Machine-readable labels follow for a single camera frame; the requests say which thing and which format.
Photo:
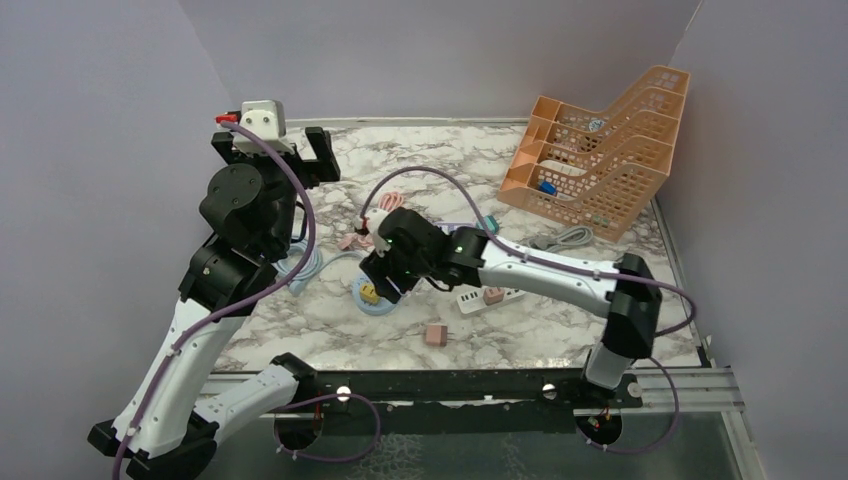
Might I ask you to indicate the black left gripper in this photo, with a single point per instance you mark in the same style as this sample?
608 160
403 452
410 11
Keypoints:
325 163

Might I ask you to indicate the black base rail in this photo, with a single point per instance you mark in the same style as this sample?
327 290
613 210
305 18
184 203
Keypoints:
435 402

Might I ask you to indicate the yellow plug adapter front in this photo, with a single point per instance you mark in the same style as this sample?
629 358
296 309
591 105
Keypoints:
368 294

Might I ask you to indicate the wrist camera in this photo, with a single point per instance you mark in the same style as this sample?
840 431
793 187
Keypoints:
373 219
264 118

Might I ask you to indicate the orange plastic file rack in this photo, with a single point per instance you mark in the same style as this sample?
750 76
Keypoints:
607 165

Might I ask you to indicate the white power strip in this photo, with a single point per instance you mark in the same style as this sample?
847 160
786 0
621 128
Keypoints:
482 300

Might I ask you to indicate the teal plug adapter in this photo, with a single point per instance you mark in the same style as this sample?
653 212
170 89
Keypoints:
491 224

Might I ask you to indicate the purple power strip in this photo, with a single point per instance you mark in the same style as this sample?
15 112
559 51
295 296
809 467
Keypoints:
450 227

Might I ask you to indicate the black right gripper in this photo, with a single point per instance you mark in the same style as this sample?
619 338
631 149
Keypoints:
380 271

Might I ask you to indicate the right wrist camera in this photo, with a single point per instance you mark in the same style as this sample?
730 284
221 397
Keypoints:
373 219

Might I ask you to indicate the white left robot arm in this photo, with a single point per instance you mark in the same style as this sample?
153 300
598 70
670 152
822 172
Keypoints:
167 431

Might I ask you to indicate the pink plug adapter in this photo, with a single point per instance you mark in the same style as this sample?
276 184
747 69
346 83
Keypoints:
436 335
492 296

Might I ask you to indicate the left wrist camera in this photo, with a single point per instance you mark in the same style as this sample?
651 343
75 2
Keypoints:
264 118

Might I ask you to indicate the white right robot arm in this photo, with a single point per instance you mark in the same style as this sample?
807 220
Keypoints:
408 248

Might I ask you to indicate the round blue power socket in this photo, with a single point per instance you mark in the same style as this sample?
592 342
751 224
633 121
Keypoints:
384 307

